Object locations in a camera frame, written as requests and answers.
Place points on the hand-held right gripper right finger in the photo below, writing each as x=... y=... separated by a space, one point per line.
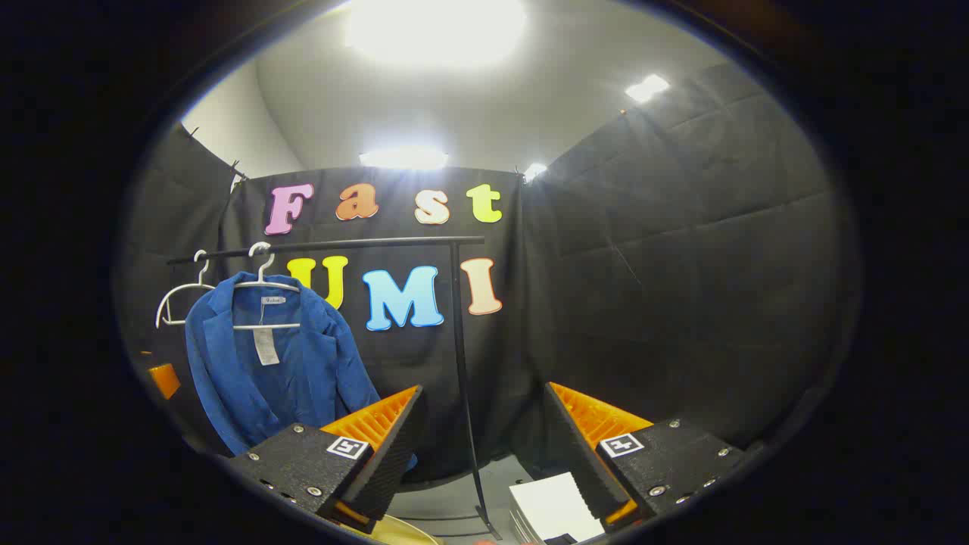
x=579 y=462

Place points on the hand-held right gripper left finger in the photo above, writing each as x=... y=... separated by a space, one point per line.
x=390 y=462

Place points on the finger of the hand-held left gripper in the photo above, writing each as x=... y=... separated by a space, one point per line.
x=165 y=381

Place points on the round laundry hamper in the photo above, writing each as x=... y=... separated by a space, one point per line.
x=401 y=534

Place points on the white plastic clothes hanger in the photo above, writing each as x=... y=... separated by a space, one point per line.
x=178 y=291
x=276 y=327

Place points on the black metal clothes rack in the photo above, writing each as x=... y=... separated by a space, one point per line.
x=458 y=318

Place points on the white cabinet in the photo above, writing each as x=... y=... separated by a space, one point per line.
x=553 y=503

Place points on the ceiling light panel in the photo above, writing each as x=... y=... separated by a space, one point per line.
x=435 y=30
x=647 y=87
x=403 y=157

